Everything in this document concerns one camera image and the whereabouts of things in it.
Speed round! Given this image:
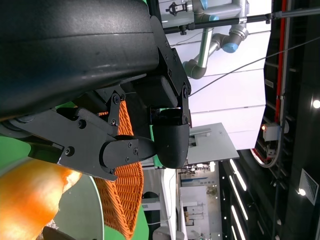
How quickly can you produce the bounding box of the grey-green bowl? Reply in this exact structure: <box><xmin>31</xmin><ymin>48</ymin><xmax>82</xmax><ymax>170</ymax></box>
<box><xmin>0</xmin><ymin>154</ymin><xmax>105</xmax><ymax>240</ymax></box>

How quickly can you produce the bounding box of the black pole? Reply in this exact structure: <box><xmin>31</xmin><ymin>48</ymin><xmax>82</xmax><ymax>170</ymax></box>
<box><xmin>161</xmin><ymin>6</ymin><xmax>320</xmax><ymax>36</ymax></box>

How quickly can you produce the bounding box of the grey table top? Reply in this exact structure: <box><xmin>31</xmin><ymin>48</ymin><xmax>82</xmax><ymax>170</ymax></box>
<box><xmin>187</xmin><ymin>122</ymin><xmax>241</xmax><ymax>166</ymax></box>

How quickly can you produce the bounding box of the orange wicker basket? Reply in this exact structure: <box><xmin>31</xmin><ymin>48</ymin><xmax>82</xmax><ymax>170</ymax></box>
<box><xmin>93</xmin><ymin>101</ymin><xmax>145</xmax><ymax>240</ymax></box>

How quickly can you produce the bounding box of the grey box with orange lamp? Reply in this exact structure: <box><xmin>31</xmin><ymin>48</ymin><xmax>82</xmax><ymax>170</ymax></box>
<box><xmin>261</xmin><ymin>122</ymin><xmax>290</xmax><ymax>142</ymax></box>

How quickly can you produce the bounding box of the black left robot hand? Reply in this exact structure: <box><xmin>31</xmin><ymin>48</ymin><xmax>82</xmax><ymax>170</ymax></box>
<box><xmin>0</xmin><ymin>0</ymin><xmax>192</xmax><ymax>182</ymax></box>

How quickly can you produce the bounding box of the orange striped bread bun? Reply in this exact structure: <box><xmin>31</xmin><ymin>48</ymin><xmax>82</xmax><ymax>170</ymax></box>
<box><xmin>0</xmin><ymin>159</ymin><xmax>83</xmax><ymax>240</ymax></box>

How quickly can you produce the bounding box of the green tablecloth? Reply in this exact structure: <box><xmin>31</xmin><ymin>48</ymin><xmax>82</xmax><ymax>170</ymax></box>
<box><xmin>0</xmin><ymin>99</ymin><xmax>151</xmax><ymax>240</ymax></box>

